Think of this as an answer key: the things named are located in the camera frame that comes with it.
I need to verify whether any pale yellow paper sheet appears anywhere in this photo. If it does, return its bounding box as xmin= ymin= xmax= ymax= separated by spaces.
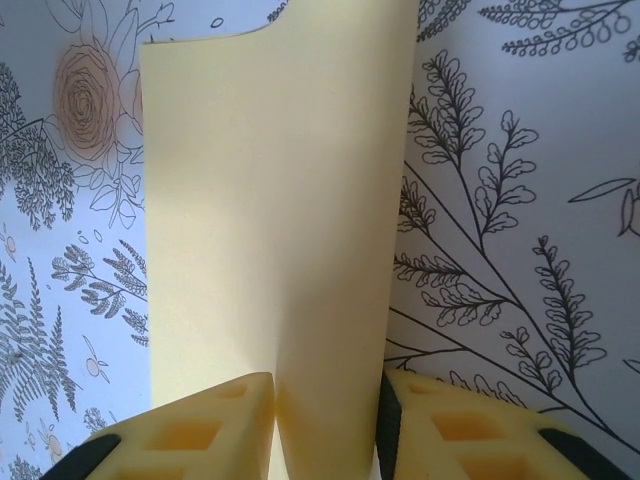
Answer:
xmin=141 ymin=0 xmax=420 ymax=480

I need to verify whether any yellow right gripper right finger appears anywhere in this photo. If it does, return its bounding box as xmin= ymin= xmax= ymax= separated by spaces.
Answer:
xmin=379 ymin=369 xmax=624 ymax=480

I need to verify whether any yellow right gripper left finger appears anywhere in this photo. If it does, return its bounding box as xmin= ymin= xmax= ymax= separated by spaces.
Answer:
xmin=82 ymin=370 xmax=279 ymax=480

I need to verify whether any floral patterned table cover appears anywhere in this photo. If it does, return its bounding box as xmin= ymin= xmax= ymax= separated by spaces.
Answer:
xmin=0 ymin=0 xmax=640 ymax=480

